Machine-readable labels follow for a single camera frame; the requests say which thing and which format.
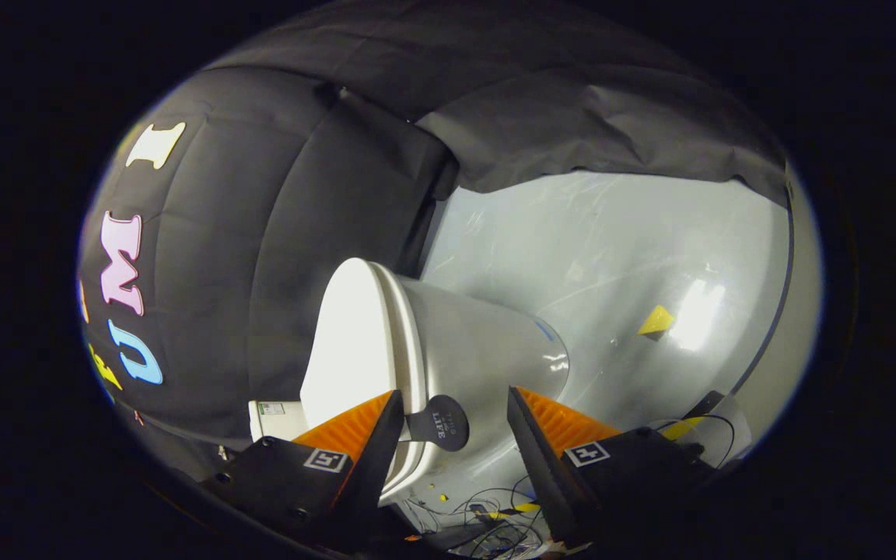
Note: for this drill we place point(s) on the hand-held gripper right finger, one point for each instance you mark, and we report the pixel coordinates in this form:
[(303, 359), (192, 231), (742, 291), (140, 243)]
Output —
[(541, 467)]

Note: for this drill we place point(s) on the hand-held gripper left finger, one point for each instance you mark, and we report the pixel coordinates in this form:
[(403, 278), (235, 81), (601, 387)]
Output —
[(374, 459)]

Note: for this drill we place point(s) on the black round lid lift tab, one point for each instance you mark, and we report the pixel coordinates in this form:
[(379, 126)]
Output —
[(440, 424)]

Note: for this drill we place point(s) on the white toilet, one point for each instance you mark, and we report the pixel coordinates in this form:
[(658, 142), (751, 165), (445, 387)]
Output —
[(487, 350)]

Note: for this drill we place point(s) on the yellow floor tape piece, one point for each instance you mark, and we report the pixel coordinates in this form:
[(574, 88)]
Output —
[(656, 320)]

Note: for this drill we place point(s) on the black backdrop cloth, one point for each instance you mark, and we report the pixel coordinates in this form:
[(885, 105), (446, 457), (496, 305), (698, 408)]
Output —
[(261, 233)]

